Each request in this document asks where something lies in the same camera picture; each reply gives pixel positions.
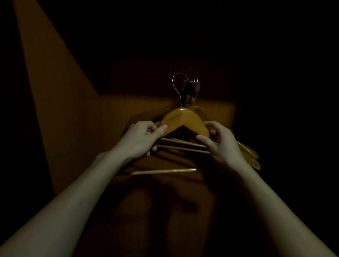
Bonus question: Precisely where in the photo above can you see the person's left hand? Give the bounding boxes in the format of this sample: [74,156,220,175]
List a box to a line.
[113,121,168,163]

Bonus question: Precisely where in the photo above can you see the wooden hanger with metal hook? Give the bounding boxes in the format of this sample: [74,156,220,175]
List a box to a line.
[129,157,261,176]
[185,95,260,160]
[153,73,212,154]

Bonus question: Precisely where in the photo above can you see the person's right forearm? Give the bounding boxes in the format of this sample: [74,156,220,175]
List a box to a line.
[231,160,337,257]

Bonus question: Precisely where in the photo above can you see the brown wooden wardrobe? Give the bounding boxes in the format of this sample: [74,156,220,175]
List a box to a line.
[13,0,237,257]

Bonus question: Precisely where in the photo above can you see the person's left forearm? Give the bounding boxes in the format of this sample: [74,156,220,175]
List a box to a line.
[0,149,128,257]

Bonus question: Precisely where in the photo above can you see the person's right hand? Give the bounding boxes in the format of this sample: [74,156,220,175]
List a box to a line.
[195,121,247,171]

